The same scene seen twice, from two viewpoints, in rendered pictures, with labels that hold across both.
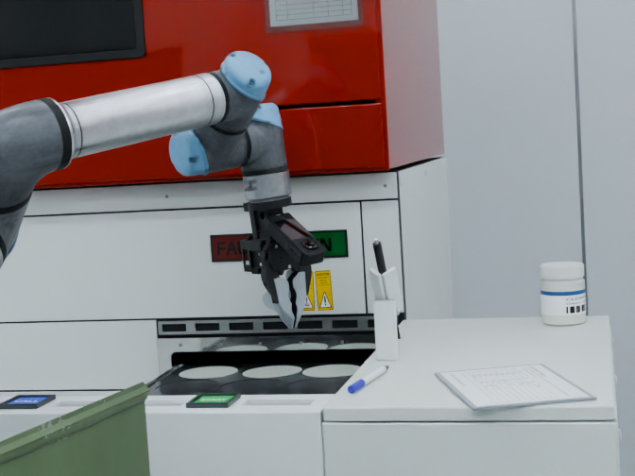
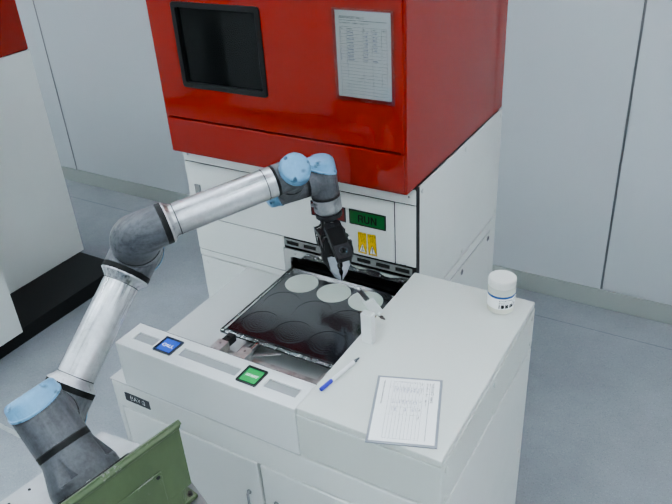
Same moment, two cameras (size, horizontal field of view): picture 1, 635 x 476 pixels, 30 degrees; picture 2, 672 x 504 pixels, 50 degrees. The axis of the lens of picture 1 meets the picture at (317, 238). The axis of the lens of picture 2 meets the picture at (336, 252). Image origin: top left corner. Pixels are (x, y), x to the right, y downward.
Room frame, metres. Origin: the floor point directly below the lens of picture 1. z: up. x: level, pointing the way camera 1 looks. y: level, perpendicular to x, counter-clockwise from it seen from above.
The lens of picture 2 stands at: (0.32, -0.48, 2.05)
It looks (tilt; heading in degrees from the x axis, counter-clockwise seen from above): 30 degrees down; 19
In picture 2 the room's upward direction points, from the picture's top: 4 degrees counter-clockwise
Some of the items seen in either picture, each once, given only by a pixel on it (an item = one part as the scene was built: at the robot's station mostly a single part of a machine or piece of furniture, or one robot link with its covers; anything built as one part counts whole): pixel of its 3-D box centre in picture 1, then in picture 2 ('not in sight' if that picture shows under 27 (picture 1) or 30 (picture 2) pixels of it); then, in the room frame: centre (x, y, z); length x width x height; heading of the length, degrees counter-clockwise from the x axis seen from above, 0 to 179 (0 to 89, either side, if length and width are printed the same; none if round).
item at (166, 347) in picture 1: (277, 362); (345, 275); (2.06, 0.08, 0.89); 0.44 x 0.02 x 0.10; 77
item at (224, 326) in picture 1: (275, 325); (345, 256); (2.07, 0.08, 0.96); 0.44 x 0.01 x 0.02; 77
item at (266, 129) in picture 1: (258, 139); (321, 177); (1.91, 0.08, 1.29); 0.09 x 0.08 x 0.11; 128
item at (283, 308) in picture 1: (274, 301); (331, 264); (1.91, 0.08, 1.02); 0.06 x 0.03 x 0.09; 37
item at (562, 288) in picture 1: (562, 293); (501, 292); (1.89, -0.39, 1.01); 0.07 x 0.07 x 0.10
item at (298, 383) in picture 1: (251, 387); (313, 311); (1.85, 0.12, 0.90); 0.34 x 0.34 x 0.01; 77
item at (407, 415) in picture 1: (490, 402); (426, 373); (1.67, -0.23, 0.89); 0.62 x 0.35 x 0.14; 167
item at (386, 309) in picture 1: (386, 311); (371, 315); (1.69, -0.09, 1.03); 0.06 x 0.04 x 0.13; 167
